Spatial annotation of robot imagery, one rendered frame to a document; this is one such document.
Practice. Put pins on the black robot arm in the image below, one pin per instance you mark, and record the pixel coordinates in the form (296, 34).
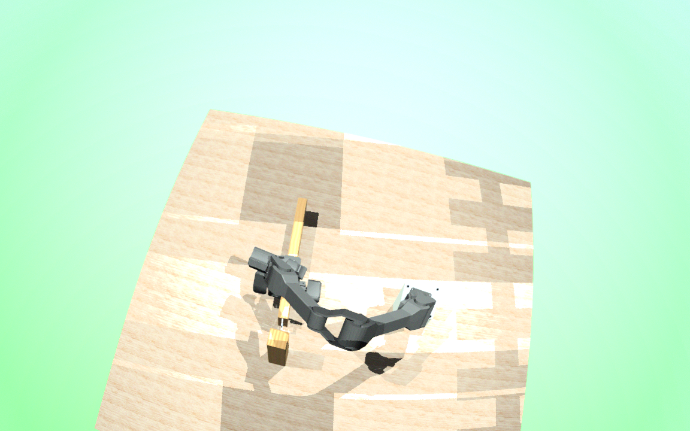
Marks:
(283, 274)

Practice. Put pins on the dark brown wooden rail with steel hooks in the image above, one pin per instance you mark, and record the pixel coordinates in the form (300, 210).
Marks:
(294, 246)

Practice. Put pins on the brown wooden post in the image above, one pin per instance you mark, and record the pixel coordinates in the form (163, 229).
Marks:
(277, 346)

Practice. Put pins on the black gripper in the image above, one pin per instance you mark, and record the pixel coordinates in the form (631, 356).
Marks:
(313, 287)

